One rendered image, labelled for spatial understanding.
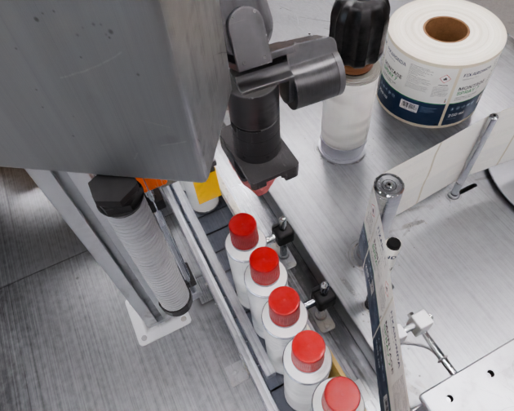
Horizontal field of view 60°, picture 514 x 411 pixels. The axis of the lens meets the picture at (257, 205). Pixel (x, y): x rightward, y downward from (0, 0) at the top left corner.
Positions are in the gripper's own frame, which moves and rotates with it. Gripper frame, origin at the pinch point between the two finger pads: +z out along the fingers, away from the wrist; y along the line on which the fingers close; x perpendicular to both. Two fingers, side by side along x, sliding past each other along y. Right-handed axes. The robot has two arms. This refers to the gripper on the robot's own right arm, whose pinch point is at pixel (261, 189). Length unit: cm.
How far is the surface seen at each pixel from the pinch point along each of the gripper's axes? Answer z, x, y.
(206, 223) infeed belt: 13.6, 7.7, 7.3
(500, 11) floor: 102, -202, 116
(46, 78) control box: -35.5, 16.7, -12.2
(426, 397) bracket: -13.0, 1.4, -32.7
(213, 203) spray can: 11.7, 5.2, 9.3
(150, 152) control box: -30.1, 13.2, -14.6
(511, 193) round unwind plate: 12.2, -39.8, -12.6
